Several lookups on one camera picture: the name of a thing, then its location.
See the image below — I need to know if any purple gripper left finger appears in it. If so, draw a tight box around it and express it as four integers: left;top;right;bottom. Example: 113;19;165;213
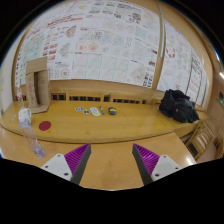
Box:
42;143;91;185

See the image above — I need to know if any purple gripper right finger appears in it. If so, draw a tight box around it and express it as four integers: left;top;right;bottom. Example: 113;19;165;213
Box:
132;144;181;185

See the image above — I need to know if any clear plastic water bottle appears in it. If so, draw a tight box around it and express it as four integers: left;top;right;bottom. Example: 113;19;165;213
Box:
19;119;45;158

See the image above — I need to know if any red label water bottle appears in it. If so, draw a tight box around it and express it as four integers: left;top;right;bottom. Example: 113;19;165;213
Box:
17;86;24;109

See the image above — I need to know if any red round coaster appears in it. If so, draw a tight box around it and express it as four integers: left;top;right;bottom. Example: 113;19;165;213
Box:
39;121;51;131

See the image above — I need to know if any small dark sticker card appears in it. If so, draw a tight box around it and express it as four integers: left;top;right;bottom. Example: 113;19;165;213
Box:
83;110;90;115

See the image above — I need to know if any small blue sticker card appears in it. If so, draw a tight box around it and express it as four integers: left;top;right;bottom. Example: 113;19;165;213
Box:
75;107;83;111

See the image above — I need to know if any wooden chair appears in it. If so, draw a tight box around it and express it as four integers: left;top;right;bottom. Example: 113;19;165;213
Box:
185;119;216;160

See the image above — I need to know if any white rectangular card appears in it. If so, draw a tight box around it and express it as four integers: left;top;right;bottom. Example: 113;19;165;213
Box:
90;107;101;116

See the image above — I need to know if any black backpack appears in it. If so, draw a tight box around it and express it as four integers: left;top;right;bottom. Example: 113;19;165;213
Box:
159;89;199;123

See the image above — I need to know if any grey pen-like stick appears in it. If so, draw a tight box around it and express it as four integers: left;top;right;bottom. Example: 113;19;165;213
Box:
99;106;105;115

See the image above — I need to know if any small black device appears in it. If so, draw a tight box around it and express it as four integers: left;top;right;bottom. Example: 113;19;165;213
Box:
108;107;117;115

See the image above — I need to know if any white ceramic cup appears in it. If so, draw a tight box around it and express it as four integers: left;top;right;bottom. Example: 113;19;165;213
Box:
18;108;32;123

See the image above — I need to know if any brown cardboard box stand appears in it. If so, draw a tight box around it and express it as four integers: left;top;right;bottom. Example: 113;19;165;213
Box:
25;57;51;114

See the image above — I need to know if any right wall poster board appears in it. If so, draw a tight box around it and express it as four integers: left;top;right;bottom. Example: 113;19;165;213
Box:
157;22;210;106

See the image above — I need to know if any large wall poster board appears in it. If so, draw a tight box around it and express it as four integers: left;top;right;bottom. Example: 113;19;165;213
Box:
15;0;160;88

